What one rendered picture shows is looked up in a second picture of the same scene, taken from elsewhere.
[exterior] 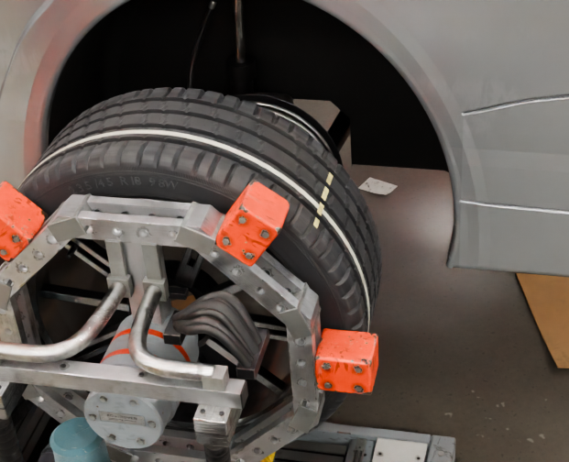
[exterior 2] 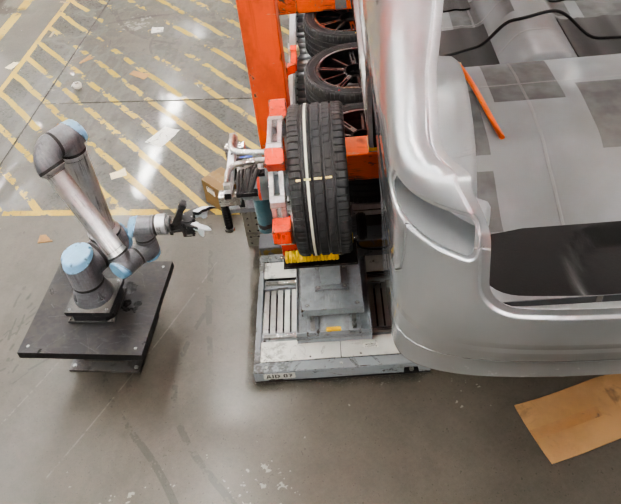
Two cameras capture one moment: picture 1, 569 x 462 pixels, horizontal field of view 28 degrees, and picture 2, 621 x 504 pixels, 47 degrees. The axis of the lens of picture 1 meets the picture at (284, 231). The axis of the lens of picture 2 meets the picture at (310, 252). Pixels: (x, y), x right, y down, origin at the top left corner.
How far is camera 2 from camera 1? 2.53 m
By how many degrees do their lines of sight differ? 59
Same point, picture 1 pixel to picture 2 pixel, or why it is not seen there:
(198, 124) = (313, 124)
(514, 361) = (515, 387)
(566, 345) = (539, 409)
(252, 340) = (245, 188)
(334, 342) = (282, 221)
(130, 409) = not seen: hidden behind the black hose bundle
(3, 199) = (276, 102)
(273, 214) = (271, 159)
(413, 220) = not seen: outside the picture
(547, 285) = (592, 394)
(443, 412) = not seen: hidden behind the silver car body
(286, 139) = (329, 152)
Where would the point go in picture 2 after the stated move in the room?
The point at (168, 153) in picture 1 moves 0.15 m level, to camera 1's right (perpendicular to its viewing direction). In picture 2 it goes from (290, 122) to (300, 143)
